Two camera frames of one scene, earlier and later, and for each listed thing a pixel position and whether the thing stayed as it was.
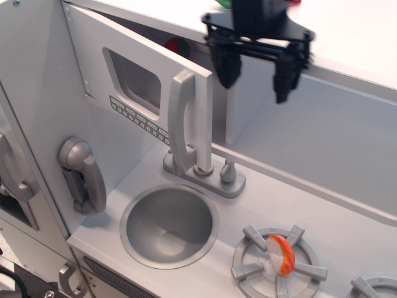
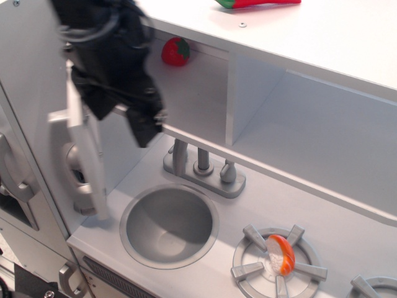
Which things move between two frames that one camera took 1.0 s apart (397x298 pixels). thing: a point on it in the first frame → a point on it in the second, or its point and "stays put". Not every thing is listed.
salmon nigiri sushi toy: [281, 254] stays put
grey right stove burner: [377, 287] stays put
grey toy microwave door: [167, 96] → [86, 146]
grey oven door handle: [64, 272] stays put
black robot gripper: [265, 25] → [110, 55]
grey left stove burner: [253, 277] stays put
